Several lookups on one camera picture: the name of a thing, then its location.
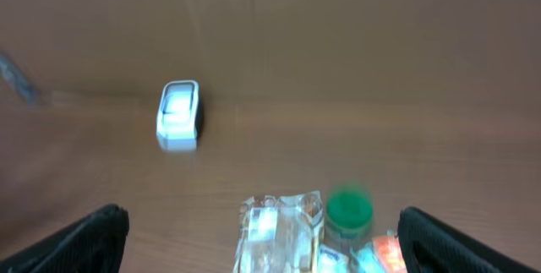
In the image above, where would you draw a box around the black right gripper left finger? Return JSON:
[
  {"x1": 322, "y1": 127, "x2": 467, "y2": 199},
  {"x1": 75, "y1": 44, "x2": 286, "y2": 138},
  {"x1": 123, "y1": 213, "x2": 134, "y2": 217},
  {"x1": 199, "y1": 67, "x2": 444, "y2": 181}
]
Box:
[{"x1": 1, "y1": 204, "x2": 129, "y2": 273}]

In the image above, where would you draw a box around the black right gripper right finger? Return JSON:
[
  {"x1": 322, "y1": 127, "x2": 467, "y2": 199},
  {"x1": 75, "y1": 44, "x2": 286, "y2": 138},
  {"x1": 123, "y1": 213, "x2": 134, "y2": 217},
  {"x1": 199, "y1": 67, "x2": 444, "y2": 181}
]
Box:
[{"x1": 397, "y1": 206, "x2": 537, "y2": 273}]

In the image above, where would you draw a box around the orange small box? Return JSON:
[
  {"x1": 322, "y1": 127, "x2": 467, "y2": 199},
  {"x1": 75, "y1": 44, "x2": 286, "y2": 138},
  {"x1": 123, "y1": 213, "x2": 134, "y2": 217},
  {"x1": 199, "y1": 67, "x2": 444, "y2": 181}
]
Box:
[{"x1": 372, "y1": 232, "x2": 407, "y2": 273}]

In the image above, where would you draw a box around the green lid spice jar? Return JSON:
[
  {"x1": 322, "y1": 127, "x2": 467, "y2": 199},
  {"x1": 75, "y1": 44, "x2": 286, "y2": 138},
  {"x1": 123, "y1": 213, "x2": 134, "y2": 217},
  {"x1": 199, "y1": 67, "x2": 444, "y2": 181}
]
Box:
[{"x1": 325, "y1": 183, "x2": 374, "y2": 252}]

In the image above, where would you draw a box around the teal box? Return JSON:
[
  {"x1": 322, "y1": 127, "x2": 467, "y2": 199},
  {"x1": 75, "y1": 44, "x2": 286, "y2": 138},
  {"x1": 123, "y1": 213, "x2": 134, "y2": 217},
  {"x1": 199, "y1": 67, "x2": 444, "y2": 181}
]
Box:
[{"x1": 317, "y1": 244, "x2": 349, "y2": 273}]

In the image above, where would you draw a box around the brown white snack pouch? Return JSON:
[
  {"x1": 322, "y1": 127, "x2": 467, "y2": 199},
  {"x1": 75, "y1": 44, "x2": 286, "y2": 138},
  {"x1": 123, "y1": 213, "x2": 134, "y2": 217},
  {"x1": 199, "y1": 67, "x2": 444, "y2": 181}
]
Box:
[{"x1": 232, "y1": 191, "x2": 324, "y2": 273}]

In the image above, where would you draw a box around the teal white packet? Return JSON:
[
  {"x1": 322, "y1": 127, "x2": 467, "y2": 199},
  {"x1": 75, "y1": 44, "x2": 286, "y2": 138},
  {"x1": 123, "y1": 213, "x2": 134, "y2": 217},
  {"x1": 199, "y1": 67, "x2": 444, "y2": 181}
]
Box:
[{"x1": 351, "y1": 243, "x2": 385, "y2": 273}]

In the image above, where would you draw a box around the white barcode scanner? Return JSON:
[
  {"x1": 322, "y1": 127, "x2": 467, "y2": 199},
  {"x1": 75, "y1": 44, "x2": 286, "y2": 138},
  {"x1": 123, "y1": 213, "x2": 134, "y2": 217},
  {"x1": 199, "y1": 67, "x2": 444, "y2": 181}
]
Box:
[{"x1": 156, "y1": 79, "x2": 205, "y2": 152}]

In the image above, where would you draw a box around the white green strip behind cardboard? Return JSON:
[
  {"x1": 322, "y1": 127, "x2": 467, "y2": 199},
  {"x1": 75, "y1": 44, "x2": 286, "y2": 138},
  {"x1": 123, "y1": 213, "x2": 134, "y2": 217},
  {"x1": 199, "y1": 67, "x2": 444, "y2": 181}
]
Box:
[{"x1": 1, "y1": 54, "x2": 40, "y2": 106}]

